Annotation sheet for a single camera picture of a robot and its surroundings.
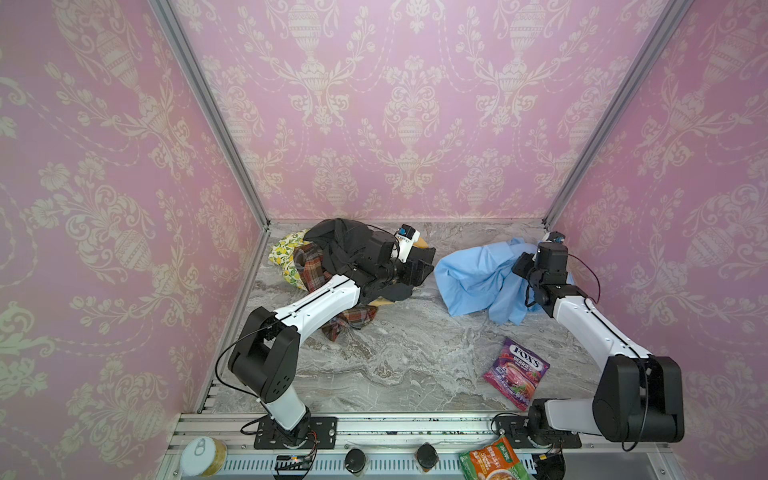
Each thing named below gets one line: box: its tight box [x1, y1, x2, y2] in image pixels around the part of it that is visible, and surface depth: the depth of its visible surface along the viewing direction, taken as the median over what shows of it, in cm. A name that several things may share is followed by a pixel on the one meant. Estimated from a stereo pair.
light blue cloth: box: [434, 238, 575, 325], surface depth 92 cm
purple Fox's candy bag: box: [482, 338, 551, 412], surface depth 83 cm
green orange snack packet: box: [459, 435, 532, 480], surface depth 70 cm
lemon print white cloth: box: [268, 229, 310, 291], surface depth 108 cm
